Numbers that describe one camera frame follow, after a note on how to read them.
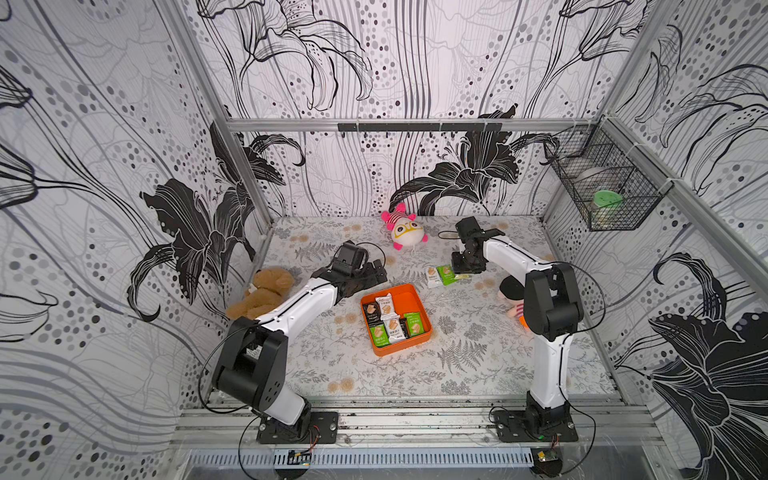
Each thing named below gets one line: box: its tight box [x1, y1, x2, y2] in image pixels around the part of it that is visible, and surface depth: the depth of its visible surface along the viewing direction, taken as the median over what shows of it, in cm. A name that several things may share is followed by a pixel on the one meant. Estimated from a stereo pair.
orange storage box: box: [360, 284, 433, 357], surface depth 91 cm
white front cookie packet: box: [380, 315, 406, 343], surface depth 89 cm
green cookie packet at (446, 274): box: [436, 264, 458, 286], surface depth 103 cm
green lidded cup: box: [593, 190, 623, 208], surface depth 80 cm
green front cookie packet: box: [369, 324, 391, 348], surface depth 88 cm
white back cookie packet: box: [375, 293, 398, 322], surface depth 92 cm
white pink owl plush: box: [381, 202, 429, 251], surface depth 110 cm
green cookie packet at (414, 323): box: [404, 312, 424, 337], surface depth 92 cm
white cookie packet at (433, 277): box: [427, 266, 443, 288], surface depth 103 cm
